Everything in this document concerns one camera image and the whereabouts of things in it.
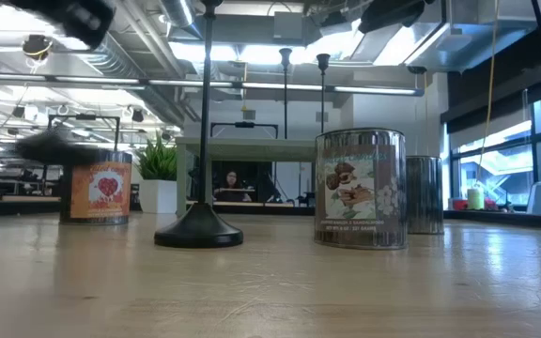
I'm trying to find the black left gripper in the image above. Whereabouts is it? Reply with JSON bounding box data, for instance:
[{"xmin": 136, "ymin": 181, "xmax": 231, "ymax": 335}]
[{"xmin": 9, "ymin": 0, "xmax": 116, "ymax": 50}]

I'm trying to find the orange label candle tin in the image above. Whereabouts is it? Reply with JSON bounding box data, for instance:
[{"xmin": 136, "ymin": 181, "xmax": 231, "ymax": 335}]
[{"xmin": 59, "ymin": 148, "xmax": 134, "ymax": 226}]

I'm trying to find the brown label candle tin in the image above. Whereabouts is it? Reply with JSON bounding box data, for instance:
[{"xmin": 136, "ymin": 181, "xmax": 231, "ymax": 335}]
[{"xmin": 314, "ymin": 128, "xmax": 410, "ymax": 252}]

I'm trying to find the plain silver candle tin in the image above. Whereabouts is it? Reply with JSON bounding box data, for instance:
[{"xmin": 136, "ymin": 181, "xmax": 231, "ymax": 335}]
[{"xmin": 406, "ymin": 155, "xmax": 446, "ymax": 237}]

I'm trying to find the pale green candle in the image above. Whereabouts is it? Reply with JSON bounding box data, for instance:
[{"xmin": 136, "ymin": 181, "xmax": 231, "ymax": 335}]
[{"xmin": 466, "ymin": 187, "xmax": 486, "ymax": 211}]

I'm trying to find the black round ceiling fixture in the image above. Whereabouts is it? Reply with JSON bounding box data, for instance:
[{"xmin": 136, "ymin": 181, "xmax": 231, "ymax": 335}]
[{"xmin": 21, "ymin": 34, "xmax": 54, "ymax": 61}]

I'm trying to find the long white light bar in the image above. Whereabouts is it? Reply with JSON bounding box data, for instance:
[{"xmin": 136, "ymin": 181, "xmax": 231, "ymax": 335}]
[{"xmin": 0, "ymin": 72, "xmax": 425, "ymax": 98}]

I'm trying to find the green plant in white pot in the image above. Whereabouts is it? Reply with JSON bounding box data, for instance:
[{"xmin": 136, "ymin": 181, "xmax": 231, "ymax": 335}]
[{"xmin": 133, "ymin": 132, "xmax": 179, "ymax": 215}]

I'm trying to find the person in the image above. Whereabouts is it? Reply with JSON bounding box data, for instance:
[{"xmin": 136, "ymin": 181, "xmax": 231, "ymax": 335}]
[{"xmin": 212, "ymin": 169, "xmax": 254, "ymax": 203}]

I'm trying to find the silver ventilation duct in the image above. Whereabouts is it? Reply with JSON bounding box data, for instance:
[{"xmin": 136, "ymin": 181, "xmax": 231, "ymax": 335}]
[{"xmin": 160, "ymin": 0, "xmax": 204, "ymax": 39}]

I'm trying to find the black frame with camera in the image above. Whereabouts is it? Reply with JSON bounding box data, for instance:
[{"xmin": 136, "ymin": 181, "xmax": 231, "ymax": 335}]
[{"xmin": 209, "ymin": 121, "xmax": 280, "ymax": 140}]

